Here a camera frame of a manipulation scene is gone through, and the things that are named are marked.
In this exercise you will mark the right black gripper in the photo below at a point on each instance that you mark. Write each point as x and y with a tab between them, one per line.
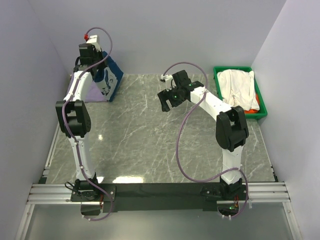
164	96

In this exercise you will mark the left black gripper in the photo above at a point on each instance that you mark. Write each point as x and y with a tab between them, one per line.
102	66

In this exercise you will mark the blue t shirt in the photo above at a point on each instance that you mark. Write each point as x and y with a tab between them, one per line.
111	77

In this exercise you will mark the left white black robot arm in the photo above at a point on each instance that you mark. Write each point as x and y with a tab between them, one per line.
75	122

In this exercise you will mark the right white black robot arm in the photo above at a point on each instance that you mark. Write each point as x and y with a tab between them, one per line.
231	129

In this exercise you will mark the folded lavender t shirt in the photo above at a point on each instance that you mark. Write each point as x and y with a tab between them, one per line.
90	90

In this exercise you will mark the white t shirt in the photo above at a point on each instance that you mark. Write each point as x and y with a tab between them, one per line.
237	88

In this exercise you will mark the orange garment in bin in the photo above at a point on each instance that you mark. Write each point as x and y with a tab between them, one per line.
252	111

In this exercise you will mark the green plastic bin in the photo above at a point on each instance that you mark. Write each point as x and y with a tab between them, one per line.
263	110

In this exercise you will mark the black base beam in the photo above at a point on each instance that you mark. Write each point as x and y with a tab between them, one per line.
159	196

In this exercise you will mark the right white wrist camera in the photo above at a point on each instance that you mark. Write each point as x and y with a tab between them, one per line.
169	81

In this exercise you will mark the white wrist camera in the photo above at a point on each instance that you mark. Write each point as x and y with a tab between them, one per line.
92	42
169	81

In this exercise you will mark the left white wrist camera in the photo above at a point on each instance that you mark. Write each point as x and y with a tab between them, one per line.
92	42

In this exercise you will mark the aluminium rail frame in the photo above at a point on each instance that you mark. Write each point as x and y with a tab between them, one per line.
263	188

